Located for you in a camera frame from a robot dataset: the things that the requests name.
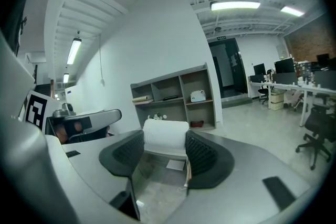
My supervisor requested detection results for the grey wooden shelf unit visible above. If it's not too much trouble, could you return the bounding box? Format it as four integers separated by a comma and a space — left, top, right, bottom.
130, 62, 217, 131

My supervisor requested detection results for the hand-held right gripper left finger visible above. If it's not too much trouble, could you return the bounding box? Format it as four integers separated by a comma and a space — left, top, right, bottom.
46, 129, 145, 220

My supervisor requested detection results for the white and blue bag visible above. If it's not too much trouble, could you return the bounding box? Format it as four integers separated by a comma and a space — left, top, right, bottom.
190, 89, 206, 103

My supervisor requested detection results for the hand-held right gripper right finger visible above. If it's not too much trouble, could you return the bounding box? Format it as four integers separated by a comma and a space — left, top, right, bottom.
162, 130, 312, 224

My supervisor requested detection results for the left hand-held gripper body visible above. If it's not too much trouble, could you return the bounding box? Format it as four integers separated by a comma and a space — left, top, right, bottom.
25, 90, 77, 132

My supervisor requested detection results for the white paper sheet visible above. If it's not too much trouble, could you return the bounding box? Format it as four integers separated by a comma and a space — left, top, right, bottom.
166, 159, 186, 170

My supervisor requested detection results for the black office chair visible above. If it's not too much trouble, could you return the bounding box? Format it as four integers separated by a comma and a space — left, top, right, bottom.
295, 106, 336, 171
258, 86, 270, 105

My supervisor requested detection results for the white office desk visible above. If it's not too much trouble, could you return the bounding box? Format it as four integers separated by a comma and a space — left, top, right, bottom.
248, 80, 336, 127

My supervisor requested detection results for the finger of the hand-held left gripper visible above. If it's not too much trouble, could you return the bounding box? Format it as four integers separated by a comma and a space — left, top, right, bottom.
64, 109, 123, 129

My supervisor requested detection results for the white paper roll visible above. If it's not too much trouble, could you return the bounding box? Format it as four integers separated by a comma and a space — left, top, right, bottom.
143, 119, 190, 152

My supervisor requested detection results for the beige paper roll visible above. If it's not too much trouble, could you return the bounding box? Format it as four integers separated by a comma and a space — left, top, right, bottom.
132, 95, 154, 104

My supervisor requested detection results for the black computer monitor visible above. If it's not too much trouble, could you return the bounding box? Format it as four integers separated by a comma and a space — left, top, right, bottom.
274, 57, 296, 74
316, 54, 330, 68
253, 63, 266, 76

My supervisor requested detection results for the black door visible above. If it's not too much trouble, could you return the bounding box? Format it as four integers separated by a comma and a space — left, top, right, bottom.
208, 38, 249, 99

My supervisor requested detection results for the person's left hand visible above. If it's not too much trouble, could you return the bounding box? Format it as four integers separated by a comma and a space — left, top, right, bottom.
56, 122, 83, 145

